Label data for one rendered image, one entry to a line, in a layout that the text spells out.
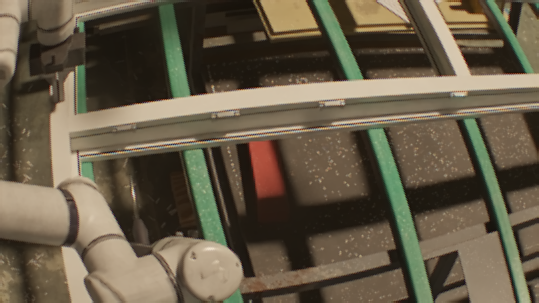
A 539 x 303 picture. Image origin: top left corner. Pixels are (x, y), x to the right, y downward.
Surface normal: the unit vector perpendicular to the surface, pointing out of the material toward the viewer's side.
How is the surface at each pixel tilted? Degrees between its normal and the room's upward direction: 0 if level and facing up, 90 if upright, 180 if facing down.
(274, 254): 0
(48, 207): 44
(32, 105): 0
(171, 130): 90
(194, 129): 90
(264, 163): 0
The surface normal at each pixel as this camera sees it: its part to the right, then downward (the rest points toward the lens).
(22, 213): 0.74, 0.00
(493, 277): 0.06, -0.63
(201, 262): 0.37, -0.20
